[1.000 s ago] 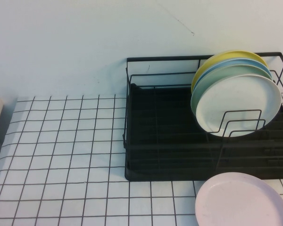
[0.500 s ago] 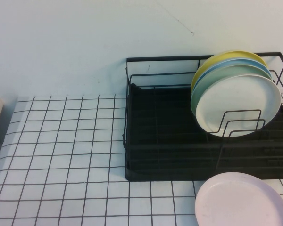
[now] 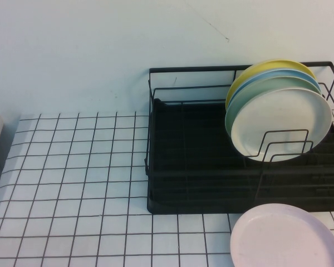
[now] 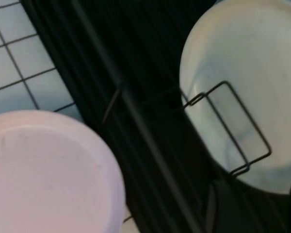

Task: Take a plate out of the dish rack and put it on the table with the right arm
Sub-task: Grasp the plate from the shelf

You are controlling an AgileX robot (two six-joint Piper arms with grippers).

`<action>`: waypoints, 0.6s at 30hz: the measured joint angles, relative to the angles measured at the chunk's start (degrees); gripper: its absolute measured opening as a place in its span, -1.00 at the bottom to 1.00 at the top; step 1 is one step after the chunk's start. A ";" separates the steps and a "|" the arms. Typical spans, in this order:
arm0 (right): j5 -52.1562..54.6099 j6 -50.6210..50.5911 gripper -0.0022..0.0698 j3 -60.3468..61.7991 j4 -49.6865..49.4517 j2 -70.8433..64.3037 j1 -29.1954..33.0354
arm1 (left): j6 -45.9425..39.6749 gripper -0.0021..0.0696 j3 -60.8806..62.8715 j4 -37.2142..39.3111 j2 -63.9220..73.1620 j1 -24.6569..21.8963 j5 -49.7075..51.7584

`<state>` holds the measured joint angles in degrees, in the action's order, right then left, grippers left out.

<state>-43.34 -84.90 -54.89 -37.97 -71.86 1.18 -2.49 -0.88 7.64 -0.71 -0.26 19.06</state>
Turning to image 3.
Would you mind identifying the white plate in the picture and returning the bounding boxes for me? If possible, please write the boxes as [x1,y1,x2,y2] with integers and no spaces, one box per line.
[230,87,332,163]

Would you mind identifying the black wire dish rack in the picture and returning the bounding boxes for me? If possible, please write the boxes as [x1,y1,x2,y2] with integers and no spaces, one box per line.
[143,61,334,215]

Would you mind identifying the mint green plate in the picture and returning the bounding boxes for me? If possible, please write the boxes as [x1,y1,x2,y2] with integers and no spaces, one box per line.
[224,76,327,134]

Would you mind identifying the yellow plate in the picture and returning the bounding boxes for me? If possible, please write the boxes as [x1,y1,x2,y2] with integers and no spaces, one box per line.
[225,58,317,111]

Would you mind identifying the pink plate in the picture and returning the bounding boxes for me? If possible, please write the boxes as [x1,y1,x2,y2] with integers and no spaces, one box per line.
[229,203,334,267]

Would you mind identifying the blue plate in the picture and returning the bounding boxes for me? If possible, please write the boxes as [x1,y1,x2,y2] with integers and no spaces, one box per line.
[227,69,322,106]

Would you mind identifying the white black-grid tablecloth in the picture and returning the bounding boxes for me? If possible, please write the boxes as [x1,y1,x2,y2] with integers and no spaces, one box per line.
[0,111,334,267]

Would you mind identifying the black plastic drip tray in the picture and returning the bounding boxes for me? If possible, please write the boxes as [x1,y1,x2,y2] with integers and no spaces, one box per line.
[146,97,334,215]

